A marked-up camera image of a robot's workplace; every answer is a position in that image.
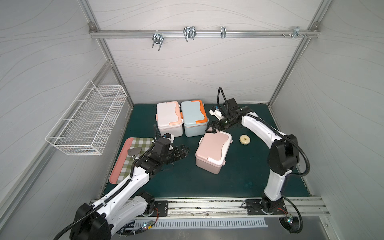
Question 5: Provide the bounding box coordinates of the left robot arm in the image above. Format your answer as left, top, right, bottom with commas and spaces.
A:
54, 136, 190, 240

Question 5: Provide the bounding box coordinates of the small metal bracket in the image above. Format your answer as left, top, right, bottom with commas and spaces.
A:
221, 27, 227, 39

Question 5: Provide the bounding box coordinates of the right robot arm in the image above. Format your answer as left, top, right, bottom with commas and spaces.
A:
206, 99, 311, 215

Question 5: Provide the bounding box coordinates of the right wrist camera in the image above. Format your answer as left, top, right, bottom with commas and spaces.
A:
209, 107, 225, 121

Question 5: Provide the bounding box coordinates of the pink tray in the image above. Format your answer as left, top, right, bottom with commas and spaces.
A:
108, 137, 157, 185

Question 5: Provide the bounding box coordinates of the white wire basket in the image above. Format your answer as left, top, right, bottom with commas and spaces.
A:
45, 80, 127, 156

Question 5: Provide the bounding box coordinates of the metal u-bolt clamp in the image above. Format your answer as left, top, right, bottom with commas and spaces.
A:
183, 26, 197, 42

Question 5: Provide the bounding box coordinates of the white box peach handle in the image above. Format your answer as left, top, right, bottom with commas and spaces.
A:
156, 101, 183, 138

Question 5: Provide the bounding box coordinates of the blue box orange handle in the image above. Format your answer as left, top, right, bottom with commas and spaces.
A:
181, 100, 208, 137

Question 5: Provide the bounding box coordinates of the metal hook clamp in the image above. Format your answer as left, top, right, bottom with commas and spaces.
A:
152, 32, 164, 51

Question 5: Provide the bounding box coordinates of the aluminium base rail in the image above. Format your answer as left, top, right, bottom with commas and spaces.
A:
89, 196, 330, 221

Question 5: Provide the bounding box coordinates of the green checkered cloth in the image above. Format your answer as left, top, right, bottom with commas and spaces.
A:
116, 137, 155, 183

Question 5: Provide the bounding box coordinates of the green table mat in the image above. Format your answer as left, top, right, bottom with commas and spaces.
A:
119, 104, 310, 198

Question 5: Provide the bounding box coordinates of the aluminium crossbar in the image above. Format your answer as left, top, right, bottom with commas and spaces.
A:
90, 29, 321, 39

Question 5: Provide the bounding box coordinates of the pink first aid box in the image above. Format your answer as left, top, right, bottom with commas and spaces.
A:
195, 131, 233, 175

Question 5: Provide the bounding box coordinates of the metal screw bracket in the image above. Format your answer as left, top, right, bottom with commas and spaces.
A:
282, 27, 309, 39

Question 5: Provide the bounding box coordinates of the cream round brush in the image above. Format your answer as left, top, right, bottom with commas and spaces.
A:
239, 135, 251, 145

